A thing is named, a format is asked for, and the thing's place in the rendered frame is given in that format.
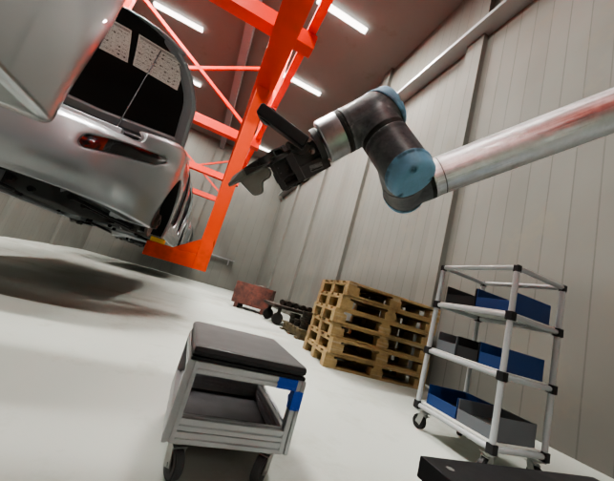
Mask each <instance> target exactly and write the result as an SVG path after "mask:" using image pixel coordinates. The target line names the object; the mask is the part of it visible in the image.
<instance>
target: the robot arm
mask: <svg viewBox="0 0 614 481"><path fill-rule="evenodd" d="M257 115H258V117H259V119H260V120H261V122H262V123H263V124H264V125H266V126H269V127H271V128H272V129H273V130H275V131H276V132H277V133H279V134H280V135H282V136H283V137H285V138H286V139H287V140H289V141H290V142H291V143H290V142H287V143H286V145H281V146H279V147H277V148H275V149H273V150H271V151H270V152H268V153H267V154H266V155H265V156H263V157H260V158H259V159H257V160H255V161H253V162H252V163H250V164H249V165H247V166H246V167H244V168H243V169H242V170H241V171H239V172H238V173H237V174H235V175H234V176H233V177H232V178H231V179H230V181H229V182H228V186H229V187H231V186H233V185H235V184H237V183H241V184H242V185H243V186H244V187H245V188H246V189H247V190H248V191H249V192H250V193H251V194H252V195H253V196H259V195H261V194H262V193H263V192H264V182H265V181H266V180H267V179H269V178H270V177H271V171H270V169H268V168H271V170H272V172H273V174H274V175H273V177H275V179H276V181H277V183H279V185H280V187H281V189H282V190H283V191H287V190H289V189H291V188H292V187H293V186H297V185H300V184H301V182H306V181H307V180H308V179H309V178H310V177H312V176H314V175H316V174H318V173H320V172H322V171H324V170H326V169H327V168H329V167H330V166H331V165H330V163H329V161H328V159H329V160H330V161H331V162H334V161H336V160H338V159H340V158H341V157H344V156H346V155H348V154H350V153H352V152H354V151H356V150H358V149H360V148H363V149H364V151H365V152H366V154H367V155H368V157H369V158H370V160H371V162H372V164H373V165H374V167H375V168H376V170H377V172H378V176H379V179H380V183H381V186H382V191H383V199H384V201H385V202H386V203H387V205H388V206H389V207H390V208H391V209H392V210H393V211H394V212H396V213H401V214H407V213H410V212H413V211H414V210H416V209H417V208H418V207H419V206H420V205H421V204H422V203H423V202H425V201H428V200H431V199H435V198H438V197H439V196H441V195H444V194H446V193H449V192H452V191H454V190H456V189H459V188H462V187H465V186H468V185H470V184H473V183H476V182H479V181H481V180H484V179H486V178H491V177H493V176H496V175H499V174H502V173H505V172H507V171H510V170H513V169H516V168H518V167H520V166H523V165H526V164H529V163H531V162H534V161H537V160H540V159H543V158H545V157H550V156H552V155H554V154H557V153H560V152H563V151H566V150H568V149H571V148H574V147H577V146H579V145H582V144H584V143H587V142H590V141H592V140H595V139H598V138H601V137H604V136H608V135H611V134H614V87H613V88H610V89H608V90H605V91H603V92H600V93H597V94H593V95H591V96H589V97H587V98H584V99H582V100H579V101H577V102H574V103H571V104H569V105H566V106H564V107H561V108H559V109H557V110H555V111H552V112H549V113H547V114H544V115H540V116H538V117H535V118H533V119H530V120H527V121H525V122H522V123H520V124H518V125H516V126H513V127H511V128H508V129H505V130H503V131H500V132H498V133H495V134H493V135H490V136H486V137H484V138H482V139H479V140H477V141H474V142H472V143H469V144H467V145H464V146H461V147H459V148H456V149H454V150H452V151H450V152H447V153H445V154H442V155H439V156H437V157H432V156H431V154H430V153H429V152H428V151H426V150H425V149H424V147H423V146H422V145H421V143H420V142H419V141H418V139H417V138H416V137H415V135H414V134H413V132H412V131H411V129H410V128H409V127H408V125H407V124H406V120H407V113H406V109H405V106H404V103H403V101H401V99H400V96H399V94H398V93H397V92H396V91H395V90H394V89H393V88H391V87H389V86H381V87H379V88H377V89H374V90H370V91H368V92H367V93H366V94H364V95H362V96H360V97H359V98H357V99H355V100H353V101H351V102H350V103H348V104H347V105H345V106H343V107H341V108H339V109H337V110H335V111H334V112H331V113H329V114H327V115H325V116H323V117H321V118H319V119H317V120H316V121H314V123H313V126H314V128H312V129H310V130H308V134H309V136H307V135H306V134H305V133H303V132H302V131H301V130H299V129H298V128H297V127H295V126H294V125H293V124H291V123H290V122H289V121H287V120H286V119H285V118H283V117H282V116H281V115H279V114H278V113H277V112H276V111H275V109H274V108H272V107H269V106H267V105H266V104H264V103H262V104H261V105H260V107H259V108H258V110H257ZM309 138H310V139H311V142H308V139H309ZM292 143H293V144H294V145H295V146H294V145H293V144H292ZM296 146H297V147H296ZM299 148H300V149H299ZM303 149H304V150H303ZM309 150H314V152H315V153H314V154H310V153H309ZM306 179H307V180H306ZM305 180H306V181H305Z"/></svg>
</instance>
